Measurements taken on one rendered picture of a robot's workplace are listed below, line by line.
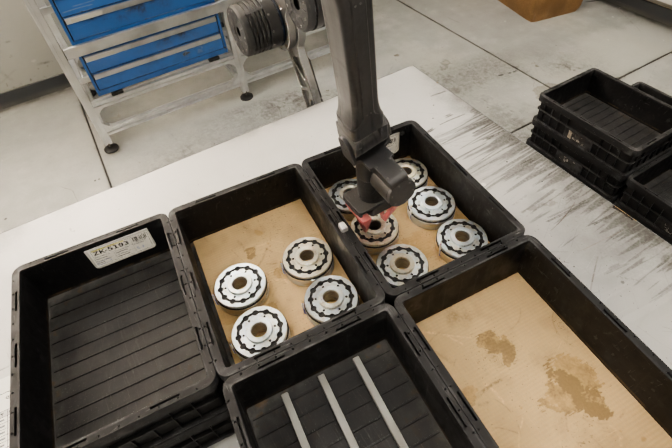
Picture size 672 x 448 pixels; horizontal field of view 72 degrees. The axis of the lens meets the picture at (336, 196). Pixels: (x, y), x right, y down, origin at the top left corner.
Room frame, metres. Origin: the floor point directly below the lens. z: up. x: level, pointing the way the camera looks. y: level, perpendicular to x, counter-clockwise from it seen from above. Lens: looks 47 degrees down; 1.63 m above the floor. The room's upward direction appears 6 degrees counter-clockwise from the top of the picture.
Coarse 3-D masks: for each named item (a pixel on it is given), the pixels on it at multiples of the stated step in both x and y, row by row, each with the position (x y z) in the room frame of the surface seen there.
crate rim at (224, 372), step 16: (272, 176) 0.74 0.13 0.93; (304, 176) 0.73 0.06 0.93; (224, 192) 0.70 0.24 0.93; (176, 208) 0.67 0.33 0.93; (320, 208) 0.63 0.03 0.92; (176, 224) 0.63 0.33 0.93; (336, 224) 0.58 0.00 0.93; (176, 240) 0.59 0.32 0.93; (352, 256) 0.50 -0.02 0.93; (192, 272) 0.51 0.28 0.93; (368, 272) 0.47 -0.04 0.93; (192, 288) 0.47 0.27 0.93; (368, 304) 0.40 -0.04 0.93; (208, 320) 0.40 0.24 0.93; (336, 320) 0.38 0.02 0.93; (208, 336) 0.37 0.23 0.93; (304, 336) 0.36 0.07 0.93; (272, 352) 0.34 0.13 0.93; (224, 368) 0.32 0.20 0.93; (240, 368) 0.31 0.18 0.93
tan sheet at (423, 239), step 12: (408, 156) 0.86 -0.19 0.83; (396, 216) 0.67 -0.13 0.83; (456, 216) 0.65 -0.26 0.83; (408, 228) 0.63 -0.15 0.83; (420, 228) 0.63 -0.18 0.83; (408, 240) 0.60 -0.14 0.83; (420, 240) 0.60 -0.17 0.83; (432, 240) 0.60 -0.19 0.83; (432, 252) 0.56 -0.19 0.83; (432, 264) 0.54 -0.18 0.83
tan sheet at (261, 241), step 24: (264, 216) 0.71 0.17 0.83; (288, 216) 0.71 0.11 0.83; (216, 240) 0.66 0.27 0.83; (240, 240) 0.65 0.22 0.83; (264, 240) 0.64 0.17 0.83; (288, 240) 0.64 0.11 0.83; (216, 264) 0.59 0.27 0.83; (264, 264) 0.58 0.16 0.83; (336, 264) 0.56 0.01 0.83; (240, 288) 0.53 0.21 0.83; (288, 288) 0.51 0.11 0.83; (288, 312) 0.46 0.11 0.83; (240, 360) 0.37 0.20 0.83
